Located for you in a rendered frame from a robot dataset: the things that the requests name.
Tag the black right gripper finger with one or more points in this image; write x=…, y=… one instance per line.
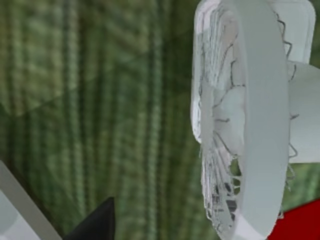
x=97, y=222

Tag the white electric fan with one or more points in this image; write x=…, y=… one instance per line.
x=265, y=120

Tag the red object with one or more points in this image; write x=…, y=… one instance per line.
x=300, y=220

